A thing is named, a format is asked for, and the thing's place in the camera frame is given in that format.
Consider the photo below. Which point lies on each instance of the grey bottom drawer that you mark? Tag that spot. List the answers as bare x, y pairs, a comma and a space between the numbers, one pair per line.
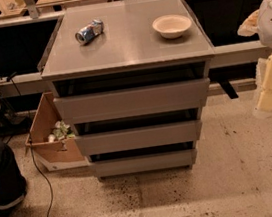
144, 163

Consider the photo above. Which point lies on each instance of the grey drawer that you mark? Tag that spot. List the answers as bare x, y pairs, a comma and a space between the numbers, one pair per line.
144, 163
132, 102
139, 138

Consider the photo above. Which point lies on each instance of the grey drawer cabinet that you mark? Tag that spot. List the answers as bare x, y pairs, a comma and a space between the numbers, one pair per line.
128, 54

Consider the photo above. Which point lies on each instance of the grey middle drawer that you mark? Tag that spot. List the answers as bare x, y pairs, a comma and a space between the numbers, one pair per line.
139, 138

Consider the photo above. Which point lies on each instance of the grey top drawer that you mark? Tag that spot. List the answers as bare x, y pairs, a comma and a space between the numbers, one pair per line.
132, 102

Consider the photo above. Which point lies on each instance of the white paper bowl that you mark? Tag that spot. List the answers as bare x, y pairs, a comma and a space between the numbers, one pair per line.
172, 26

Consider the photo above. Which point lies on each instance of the crushed blue soda can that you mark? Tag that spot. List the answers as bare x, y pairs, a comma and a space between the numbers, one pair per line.
89, 32

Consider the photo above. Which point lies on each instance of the crumpled green white trash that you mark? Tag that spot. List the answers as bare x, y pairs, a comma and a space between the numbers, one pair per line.
61, 131

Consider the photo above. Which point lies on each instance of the brown cardboard box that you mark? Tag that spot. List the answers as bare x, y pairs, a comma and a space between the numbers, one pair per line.
52, 153

